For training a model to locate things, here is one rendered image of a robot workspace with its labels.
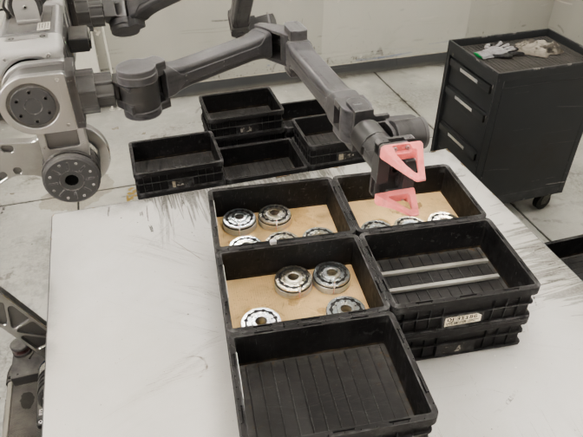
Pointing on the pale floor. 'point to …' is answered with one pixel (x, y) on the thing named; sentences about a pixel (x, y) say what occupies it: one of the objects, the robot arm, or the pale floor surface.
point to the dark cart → (513, 114)
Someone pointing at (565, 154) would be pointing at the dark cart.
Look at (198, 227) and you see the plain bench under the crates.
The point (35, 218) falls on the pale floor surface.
